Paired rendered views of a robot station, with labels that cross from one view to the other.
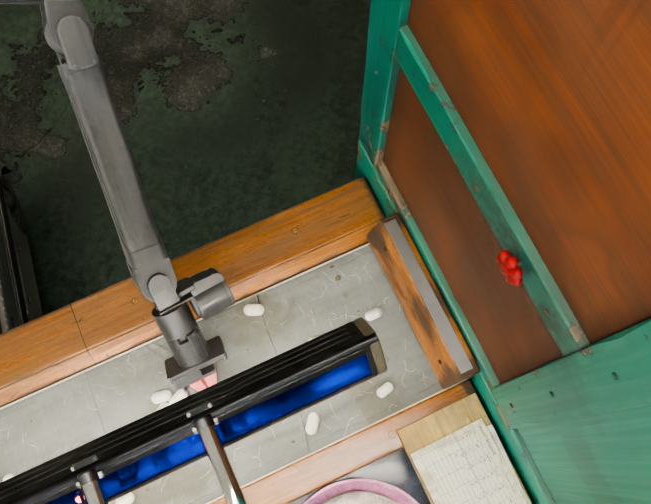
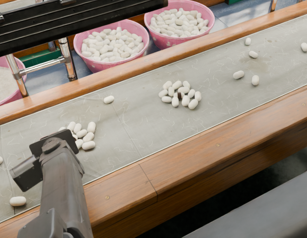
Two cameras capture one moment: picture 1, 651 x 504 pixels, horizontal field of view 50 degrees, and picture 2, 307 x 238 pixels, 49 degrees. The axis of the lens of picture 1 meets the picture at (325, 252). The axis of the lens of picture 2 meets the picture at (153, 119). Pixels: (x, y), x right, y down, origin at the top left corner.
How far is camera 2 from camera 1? 0.95 m
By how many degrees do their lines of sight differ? 58
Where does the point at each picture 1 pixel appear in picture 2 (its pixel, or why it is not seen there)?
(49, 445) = (157, 121)
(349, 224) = not seen: outside the picture
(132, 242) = (62, 157)
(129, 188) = (51, 181)
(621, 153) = not seen: outside the picture
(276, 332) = (5, 190)
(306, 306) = not seen: outside the picture
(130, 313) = (110, 188)
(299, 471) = (5, 112)
